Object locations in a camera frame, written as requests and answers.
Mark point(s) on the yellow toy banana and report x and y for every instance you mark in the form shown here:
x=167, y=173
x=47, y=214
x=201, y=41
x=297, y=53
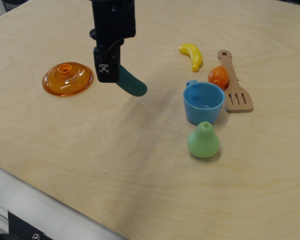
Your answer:
x=194, y=53

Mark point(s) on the orange toy fruit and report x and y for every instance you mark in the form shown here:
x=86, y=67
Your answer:
x=219, y=76

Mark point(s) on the orange transparent pot lid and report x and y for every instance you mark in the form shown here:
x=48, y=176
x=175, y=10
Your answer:
x=67, y=79

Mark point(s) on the dark green toy cucumber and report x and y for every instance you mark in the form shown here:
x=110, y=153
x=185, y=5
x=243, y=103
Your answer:
x=130, y=83

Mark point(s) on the green toy pear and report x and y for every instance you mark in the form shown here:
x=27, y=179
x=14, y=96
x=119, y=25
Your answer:
x=203, y=142

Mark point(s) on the blue plastic cup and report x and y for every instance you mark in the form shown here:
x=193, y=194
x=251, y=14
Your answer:
x=203, y=101

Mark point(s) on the wooden slotted spatula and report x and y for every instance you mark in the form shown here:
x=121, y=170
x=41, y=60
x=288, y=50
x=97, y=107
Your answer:
x=237, y=99

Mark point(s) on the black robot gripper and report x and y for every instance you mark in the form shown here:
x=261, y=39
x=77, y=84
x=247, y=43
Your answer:
x=114, y=21

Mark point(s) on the black metal corner bracket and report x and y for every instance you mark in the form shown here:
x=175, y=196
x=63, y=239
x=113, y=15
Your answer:
x=23, y=230

